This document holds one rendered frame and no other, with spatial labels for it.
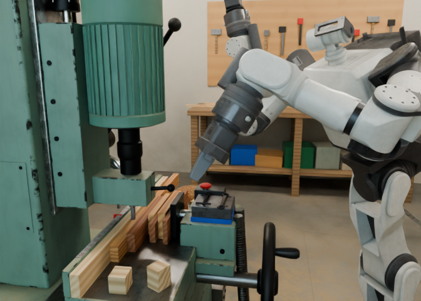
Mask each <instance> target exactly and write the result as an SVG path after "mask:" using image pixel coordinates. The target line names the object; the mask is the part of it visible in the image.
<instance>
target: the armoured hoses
mask: <svg viewBox="0 0 421 301"><path fill-rule="evenodd" d="M244 218H245V215H244V208H236V209H235V214H234V215H233V220H234V221H235V222H236V228H237V229H236V270H237V272H247V253H246V234H245V220H244ZM237 289H238V301H249V288H244V287H237Z"/></svg>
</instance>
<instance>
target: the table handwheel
mask: <svg viewBox="0 0 421 301"><path fill-rule="evenodd" d="M275 252H276V228H275V225H274V223H272V222H267V223H266V224H265V225H264V236H263V249H262V268H260V269H259V270H258V271H257V273H249V272H236V271H234V276H233V277H226V276H219V275H207V274H200V273H197V283H207V284H214V285H225V286H232V287H244V288H256V289H257V292H258V294H260V295H261V301H274V296H276V295H277V294H278V272H277V271H276V270H275Z"/></svg>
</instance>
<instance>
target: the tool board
mask: <svg viewBox="0 0 421 301"><path fill-rule="evenodd" d="M242 5H243V6H244V9H247V10H248V11H249V15H250V20H251V24H254V23H257V27H258V31H259V36H260V40H261V45H262V50H264V51H267V52H269V53H271V54H273V55H276V56H278V57H280V58H282V59H285V60H286V59H287V57H288V56H289V55H290V54H291V53H292V52H293V51H295V50H298V49H306V50H308V51H309V52H310V54H311V55H312V57H313V58H314V59H315V61H318V60H320V59H322V58H324V56H325V51H326V50H321V51H316V52H312V51H310V50H309V48H308V46H307V43H306V34H307V32H308V30H310V29H313V28H315V25H316V24H319V23H322V22H325V21H329V20H332V19H335V18H339V17H342V16H346V18H347V19H348V20H349V21H350V23H351V24H352V25H353V27H354V29H355V35H354V37H352V39H351V41H350V43H352V42H354V41H356V40H357V39H359V38H361V37H363V35H362V33H365V32H367V34H375V33H390V32H398V31H399V29H400V28H401V26H402V16H403V5H404V0H258V1H242ZM225 14H226V7H225V3H224V1H208V2H207V85H208V86H218V85H217V84H218V82H219V80H220V79H221V77H222V76H223V74H224V72H225V71H226V70H227V68H228V66H229V65H230V63H231V61H232V60H233V57H230V56H229V55H228V54H227V53H226V43H227V41H228V40H229V39H230V37H228V36H227V32H226V26H223V24H225V23H224V15H225ZM350 43H347V44H343V43H340V45H343V47H344V46H346V45H348V44H350Z"/></svg>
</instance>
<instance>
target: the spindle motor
mask: <svg viewBox="0 0 421 301"><path fill-rule="evenodd" d="M80 3H81V20H82V25H83V44H84V52H85V69H86V85H87V94H88V110H89V120H90V124H91V125H94V126H97V127H103V128H107V129H139V128H144V127H151V126H154V125H158V124H161V123H164V122H165V121H166V116H165V74H164V29H163V28H162V27H163V3H162V0H80Z"/></svg>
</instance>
